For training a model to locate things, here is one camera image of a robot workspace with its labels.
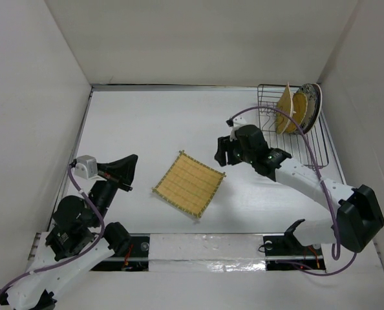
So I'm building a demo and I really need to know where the grey wire dish rack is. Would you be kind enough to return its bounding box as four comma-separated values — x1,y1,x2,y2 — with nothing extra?
257,84,329,169

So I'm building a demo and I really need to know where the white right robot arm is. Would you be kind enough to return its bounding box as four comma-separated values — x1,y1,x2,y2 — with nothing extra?
214,125,384,254

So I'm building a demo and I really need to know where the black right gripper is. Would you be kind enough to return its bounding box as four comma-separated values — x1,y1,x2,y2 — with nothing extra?
214,134,255,167

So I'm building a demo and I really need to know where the square bamboo mat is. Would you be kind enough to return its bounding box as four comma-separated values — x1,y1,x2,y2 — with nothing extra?
152,150,226,219

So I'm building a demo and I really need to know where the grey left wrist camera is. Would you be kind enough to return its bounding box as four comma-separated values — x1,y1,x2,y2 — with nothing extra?
74,155,98,180

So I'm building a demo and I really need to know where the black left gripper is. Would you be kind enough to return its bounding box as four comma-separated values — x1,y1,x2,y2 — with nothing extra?
90,153,139,226

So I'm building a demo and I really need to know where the round bamboo tray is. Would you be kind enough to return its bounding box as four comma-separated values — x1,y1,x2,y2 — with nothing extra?
292,92,308,129

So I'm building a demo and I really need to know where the rounded bamboo tray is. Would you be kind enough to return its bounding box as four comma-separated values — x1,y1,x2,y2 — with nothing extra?
275,84,293,134

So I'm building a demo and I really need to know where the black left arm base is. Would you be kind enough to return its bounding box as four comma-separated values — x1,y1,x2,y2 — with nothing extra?
91,234,150,272

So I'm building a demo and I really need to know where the red and teal floral plate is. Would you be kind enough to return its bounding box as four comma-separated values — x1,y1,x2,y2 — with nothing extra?
304,83,323,134

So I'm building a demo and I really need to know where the blue and white floral plate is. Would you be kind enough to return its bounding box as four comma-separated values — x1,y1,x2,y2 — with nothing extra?
297,83,319,134

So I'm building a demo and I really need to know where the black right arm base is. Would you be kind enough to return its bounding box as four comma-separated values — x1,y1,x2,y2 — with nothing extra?
258,234,326,271

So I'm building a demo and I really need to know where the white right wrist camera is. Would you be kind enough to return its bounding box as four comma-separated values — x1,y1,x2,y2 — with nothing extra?
226,116,248,141

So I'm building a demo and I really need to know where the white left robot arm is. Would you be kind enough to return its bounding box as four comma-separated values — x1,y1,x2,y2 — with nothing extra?
0,154,138,309

